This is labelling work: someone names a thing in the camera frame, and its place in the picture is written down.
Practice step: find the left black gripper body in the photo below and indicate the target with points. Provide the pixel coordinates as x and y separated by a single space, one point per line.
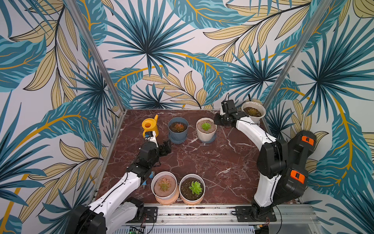
163 152

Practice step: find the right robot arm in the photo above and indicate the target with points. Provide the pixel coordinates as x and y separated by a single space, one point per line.
283 176

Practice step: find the left metal frame post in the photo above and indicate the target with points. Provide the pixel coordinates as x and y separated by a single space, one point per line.
83 27

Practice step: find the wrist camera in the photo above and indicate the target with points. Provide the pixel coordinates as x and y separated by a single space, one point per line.
150 136
228 107

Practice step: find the large white round pot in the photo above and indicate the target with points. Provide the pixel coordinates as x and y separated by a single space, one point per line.
254 110

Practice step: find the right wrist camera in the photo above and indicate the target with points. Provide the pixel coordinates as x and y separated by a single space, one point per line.
228 107

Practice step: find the right metal frame post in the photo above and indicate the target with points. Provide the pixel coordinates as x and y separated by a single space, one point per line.
310 27

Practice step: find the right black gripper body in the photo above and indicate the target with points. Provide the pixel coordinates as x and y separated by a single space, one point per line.
230 116

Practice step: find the blue spray nozzle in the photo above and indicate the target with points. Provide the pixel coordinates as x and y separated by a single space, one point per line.
151 176

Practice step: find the yellow watering can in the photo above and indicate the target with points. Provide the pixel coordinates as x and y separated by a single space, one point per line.
150 125

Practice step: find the blue pot red succulent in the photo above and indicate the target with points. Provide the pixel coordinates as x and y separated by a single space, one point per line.
178 130

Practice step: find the white ribbed pot green succulent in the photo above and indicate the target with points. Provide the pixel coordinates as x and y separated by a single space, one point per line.
206 130

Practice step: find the metal frame post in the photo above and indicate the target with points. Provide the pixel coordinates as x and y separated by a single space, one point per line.
310 27
83 27

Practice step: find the white pot pink soil succulent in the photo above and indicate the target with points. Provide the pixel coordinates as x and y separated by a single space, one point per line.
165 188

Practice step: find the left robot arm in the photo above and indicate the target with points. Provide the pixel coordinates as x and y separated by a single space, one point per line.
117 190

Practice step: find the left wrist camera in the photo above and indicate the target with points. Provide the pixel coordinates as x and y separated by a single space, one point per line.
150 136

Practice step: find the white pot dark soil succulent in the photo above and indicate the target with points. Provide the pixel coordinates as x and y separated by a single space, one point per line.
192 189

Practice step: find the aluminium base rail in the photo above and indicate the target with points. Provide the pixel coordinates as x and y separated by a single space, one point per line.
222 214

